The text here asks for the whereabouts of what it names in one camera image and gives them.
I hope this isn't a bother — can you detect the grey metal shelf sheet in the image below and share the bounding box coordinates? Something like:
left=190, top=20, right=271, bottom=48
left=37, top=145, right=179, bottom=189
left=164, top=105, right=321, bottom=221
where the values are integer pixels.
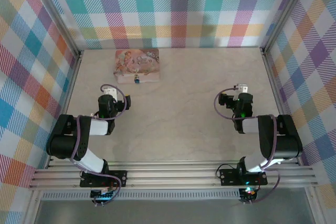
left=33, top=199, right=316, bottom=224

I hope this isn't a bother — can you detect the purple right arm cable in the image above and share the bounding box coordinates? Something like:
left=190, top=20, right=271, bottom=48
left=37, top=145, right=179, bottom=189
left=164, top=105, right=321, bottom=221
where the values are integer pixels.
left=214, top=87, right=281, bottom=205

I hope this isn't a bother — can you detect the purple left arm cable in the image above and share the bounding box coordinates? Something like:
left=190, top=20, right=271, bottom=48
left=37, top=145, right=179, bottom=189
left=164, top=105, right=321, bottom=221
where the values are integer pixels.
left=69, top=84, right=127, bottom=207

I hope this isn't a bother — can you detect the slotted grey cable duct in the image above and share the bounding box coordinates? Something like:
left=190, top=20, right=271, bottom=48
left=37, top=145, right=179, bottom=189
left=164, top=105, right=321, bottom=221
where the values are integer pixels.
left=41, top=191, right=312, bottom=201

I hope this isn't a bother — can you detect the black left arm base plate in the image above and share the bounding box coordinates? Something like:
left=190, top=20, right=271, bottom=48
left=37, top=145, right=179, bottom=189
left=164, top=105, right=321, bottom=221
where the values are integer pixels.
left=80, top=170, right=128, bottom=188

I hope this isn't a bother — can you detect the aluminium right side rail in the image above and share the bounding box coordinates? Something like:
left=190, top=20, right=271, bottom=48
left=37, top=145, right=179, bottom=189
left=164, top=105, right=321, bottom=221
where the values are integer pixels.
left=259, top=47, right=302, bottom=167

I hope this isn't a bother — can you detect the aluminium left side rail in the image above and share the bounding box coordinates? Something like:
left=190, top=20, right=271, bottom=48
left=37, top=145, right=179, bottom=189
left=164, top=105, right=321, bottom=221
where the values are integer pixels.
left=45, top=50, right=84, bottom=169

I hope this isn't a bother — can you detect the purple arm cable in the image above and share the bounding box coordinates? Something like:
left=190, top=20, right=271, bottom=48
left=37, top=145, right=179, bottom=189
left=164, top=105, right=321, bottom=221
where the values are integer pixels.
left=69, top=84, right=127, bottom=207
left=214, top=87, right=281, bottom=205

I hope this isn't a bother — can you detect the left controller circuit board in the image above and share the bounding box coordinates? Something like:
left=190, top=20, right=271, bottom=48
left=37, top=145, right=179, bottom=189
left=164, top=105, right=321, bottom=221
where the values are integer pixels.
left=90, top=189, right=117, bottom=206

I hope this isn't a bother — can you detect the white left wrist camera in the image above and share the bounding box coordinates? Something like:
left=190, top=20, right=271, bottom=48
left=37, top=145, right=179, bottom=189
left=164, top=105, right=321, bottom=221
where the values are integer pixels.
left=103, top=86, right=117, bottom=99

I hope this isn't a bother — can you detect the controller circuit board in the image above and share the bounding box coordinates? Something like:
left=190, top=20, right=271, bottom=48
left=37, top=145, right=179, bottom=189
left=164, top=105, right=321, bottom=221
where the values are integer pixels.
left=90, top=189, right=117, bottom=206
left=239, top=187, right=257, bottom=204

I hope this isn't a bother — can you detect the aluminium right frame post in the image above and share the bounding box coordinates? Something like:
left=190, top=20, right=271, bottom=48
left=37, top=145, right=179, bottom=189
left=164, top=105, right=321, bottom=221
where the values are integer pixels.
left=260, top=0, right=316, bottom=55

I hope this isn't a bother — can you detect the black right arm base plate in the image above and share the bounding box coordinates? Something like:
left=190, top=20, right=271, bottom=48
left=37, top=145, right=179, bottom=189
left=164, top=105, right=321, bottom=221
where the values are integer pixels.
left=219, top=168, right=268, bottom=186

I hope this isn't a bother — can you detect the aluminium frame post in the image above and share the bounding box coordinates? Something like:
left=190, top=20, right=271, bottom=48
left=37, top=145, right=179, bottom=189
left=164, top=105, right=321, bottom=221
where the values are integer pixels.
left=260, top=0, right=316, bottom=55
left=24, top=0, right=82, bottom=57

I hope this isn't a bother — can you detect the right controller circuit board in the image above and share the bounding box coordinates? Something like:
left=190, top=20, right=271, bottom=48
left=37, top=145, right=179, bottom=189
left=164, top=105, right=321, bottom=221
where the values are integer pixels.
left=239, top=187, right=257, bottom=204

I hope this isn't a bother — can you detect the aluminium front frame rail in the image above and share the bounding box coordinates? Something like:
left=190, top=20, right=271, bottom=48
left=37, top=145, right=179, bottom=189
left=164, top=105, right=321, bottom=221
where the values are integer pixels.
left=28, top=159, right=320, bottom=191

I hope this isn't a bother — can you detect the aluminium left frame post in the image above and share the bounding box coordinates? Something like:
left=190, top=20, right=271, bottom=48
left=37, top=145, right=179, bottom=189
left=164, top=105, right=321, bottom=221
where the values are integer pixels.
left=24, top=0, right=82, bottom=57

